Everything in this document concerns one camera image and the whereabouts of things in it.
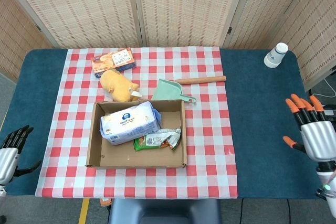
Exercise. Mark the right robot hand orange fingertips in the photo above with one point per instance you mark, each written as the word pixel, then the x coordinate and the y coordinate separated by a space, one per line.
pixel 319 140

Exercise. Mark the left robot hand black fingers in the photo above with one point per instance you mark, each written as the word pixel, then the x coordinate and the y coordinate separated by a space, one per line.
pixel 8 158

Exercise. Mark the white blue tissue pack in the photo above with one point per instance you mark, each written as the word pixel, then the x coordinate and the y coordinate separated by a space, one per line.
pixel 126 127

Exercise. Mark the green snack packet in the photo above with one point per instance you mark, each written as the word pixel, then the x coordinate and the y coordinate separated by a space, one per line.
pixel 152 141

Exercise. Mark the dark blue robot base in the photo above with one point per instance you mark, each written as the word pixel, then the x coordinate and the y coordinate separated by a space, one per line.
pixel 162 213

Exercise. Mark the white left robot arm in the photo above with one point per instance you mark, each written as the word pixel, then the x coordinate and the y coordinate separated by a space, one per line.
pixel 2 188

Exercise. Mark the white power strip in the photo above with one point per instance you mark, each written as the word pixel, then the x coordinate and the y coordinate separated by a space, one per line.
pixel 330 113

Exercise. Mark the red white checkered tablecloth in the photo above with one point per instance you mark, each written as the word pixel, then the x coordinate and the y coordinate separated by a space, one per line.
pixel 78 182

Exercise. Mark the teal table cover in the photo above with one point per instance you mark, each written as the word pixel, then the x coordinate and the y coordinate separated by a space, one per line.
pixel 262 90

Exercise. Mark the stack of white paper cups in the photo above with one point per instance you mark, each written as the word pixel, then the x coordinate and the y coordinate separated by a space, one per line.
pixel 274 57

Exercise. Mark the bamboo folding screen panel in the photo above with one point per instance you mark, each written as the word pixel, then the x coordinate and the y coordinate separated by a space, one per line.
pixel 317 37
pixel 183 6
pixel 15 37
pixel 262 6
pixel 86 6

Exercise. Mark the small orange object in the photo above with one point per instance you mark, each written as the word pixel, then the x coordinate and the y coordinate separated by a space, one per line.
pixel 105 202

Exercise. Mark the open brown cardboard box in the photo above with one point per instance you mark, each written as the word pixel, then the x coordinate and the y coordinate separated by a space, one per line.
pixel 118 158

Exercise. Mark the yellow plush toy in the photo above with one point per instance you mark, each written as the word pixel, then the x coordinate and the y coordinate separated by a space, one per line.
pixel 118 87

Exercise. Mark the metal screen hinge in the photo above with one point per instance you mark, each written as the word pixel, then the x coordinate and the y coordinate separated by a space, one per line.
pixel 229 30
pixel 38 27

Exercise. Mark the orange cookie box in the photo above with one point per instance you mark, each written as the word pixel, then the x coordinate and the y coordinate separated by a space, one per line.
pixel 115 60

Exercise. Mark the green plastic dustpan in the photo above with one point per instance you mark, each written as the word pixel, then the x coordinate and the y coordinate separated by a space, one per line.
pixel 165 90

